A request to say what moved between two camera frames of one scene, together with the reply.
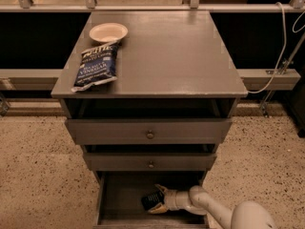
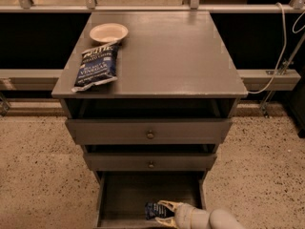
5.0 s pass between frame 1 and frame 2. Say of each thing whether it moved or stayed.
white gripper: moved
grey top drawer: stayed
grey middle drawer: stayed
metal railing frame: stayed
